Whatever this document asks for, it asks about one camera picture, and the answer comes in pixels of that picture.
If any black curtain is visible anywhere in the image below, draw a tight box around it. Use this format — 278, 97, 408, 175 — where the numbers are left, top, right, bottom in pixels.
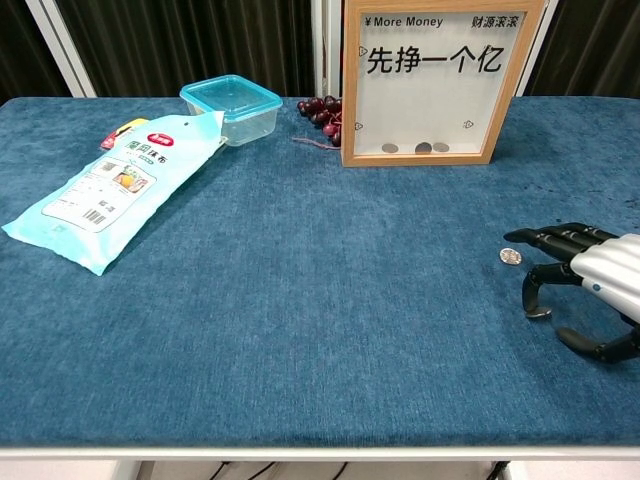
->
0, 0, 69, 101
54, 0, 317, 99
522, 0, 640, 99

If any blue table cloth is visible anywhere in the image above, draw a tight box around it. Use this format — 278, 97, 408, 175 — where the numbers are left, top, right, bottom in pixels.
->
0, 95, 640, 448

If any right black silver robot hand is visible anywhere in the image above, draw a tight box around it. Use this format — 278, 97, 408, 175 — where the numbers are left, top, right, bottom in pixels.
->
503, 223, 640, 365

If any dark red grape bunch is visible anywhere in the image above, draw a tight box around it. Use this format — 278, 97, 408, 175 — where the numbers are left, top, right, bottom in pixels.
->
296, 94, 344, 148

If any grey partition post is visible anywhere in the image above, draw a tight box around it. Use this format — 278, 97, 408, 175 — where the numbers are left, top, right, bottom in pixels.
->
309, 0, 346, 99
38, 0, 97, 99

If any clear container with blue lid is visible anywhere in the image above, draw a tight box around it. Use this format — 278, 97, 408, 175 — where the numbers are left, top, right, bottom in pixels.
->
178, 74, 284, 148

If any purple string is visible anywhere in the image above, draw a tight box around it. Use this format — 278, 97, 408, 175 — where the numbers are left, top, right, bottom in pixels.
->
291, 135, 344, 151

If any wooden frame coin bank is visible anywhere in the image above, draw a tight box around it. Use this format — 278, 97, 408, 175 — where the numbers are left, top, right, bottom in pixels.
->
341, 0, 546, 168

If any light blue wipes packet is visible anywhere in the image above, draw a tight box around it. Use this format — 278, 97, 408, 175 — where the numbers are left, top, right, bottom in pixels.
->
1, 110, 226, 277

